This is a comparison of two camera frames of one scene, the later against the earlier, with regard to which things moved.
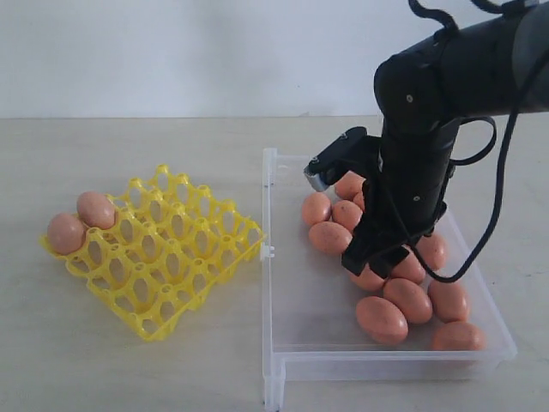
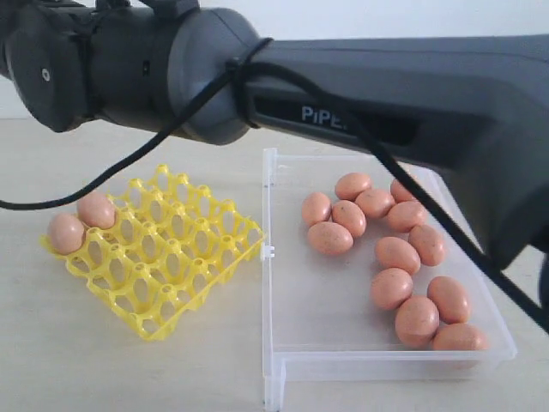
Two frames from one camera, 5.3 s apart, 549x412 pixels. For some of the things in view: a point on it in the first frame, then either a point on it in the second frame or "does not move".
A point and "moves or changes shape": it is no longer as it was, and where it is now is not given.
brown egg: (316, 208) does not move
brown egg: (97, 209) does not move
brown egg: (367, 280) moves or changes shape
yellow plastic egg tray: (169, 245) does not move
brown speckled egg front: (408, 299) → (417, 321)
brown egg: (65, 233) does not move
